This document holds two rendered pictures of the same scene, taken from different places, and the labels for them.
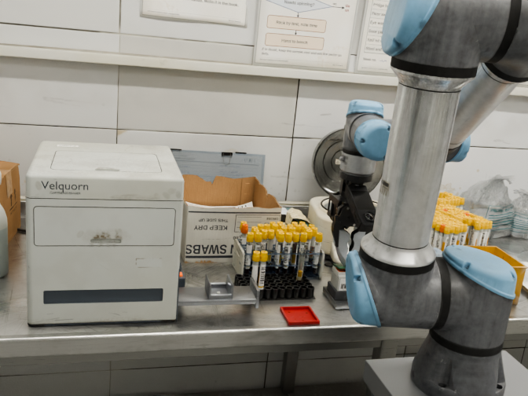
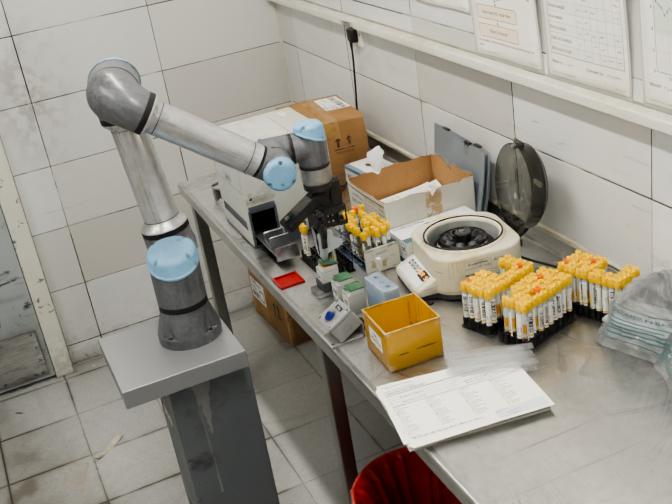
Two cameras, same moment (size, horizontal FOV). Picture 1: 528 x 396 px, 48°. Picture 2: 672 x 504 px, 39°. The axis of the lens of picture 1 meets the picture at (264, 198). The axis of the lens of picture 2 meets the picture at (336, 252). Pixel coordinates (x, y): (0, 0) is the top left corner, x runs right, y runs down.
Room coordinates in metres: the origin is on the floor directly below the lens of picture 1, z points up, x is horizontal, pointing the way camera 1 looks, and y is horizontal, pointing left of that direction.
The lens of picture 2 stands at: (1.12, -2.36, 2.01)
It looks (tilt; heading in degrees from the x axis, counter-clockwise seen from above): 25 degrees down; 86
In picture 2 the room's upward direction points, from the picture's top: 9 degrees counter-clockwise
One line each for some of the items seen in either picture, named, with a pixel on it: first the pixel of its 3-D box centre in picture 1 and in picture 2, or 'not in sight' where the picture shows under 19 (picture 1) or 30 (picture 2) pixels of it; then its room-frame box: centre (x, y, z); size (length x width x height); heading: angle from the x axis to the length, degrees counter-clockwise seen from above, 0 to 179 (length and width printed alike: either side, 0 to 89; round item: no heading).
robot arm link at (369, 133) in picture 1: (381, 137); (271, 155); (1.15, -0.22, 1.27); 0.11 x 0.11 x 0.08; 4
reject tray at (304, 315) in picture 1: (299, 315); (288, 280); (1.14, -0.10, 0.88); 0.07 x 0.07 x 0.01; 16
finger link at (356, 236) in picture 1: (351, 243); (331, 244); (1.26, -0.21, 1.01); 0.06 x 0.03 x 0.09; 15
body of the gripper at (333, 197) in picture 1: (351, 198); (323, 203); (1.26, -0.19, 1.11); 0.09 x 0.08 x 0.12; 15
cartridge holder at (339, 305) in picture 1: (340, 293); (329, 284); (1.24, -0.20, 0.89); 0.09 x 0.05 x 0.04; 15
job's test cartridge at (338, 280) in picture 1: (342, 282); (328, 274); (1.24, -0.20, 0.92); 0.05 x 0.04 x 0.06; 15
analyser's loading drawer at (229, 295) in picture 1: (207, 291); (274, 238); (1.12, 0.10, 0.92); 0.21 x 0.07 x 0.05; 106
